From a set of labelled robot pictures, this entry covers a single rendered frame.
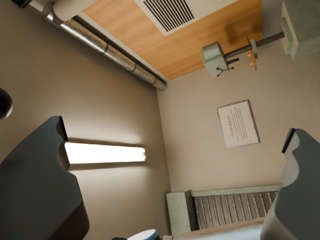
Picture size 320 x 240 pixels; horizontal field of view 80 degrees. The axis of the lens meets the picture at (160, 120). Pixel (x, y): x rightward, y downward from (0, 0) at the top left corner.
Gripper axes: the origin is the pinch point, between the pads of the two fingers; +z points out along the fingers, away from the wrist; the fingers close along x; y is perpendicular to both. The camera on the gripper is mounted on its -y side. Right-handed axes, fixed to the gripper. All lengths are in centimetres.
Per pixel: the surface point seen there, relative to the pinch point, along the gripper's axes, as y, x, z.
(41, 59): 39, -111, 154
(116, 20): 11, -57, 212
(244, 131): 146, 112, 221
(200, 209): 252, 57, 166
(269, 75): 77, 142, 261
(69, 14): 4, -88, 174
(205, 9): -3, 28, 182
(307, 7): -7, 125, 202
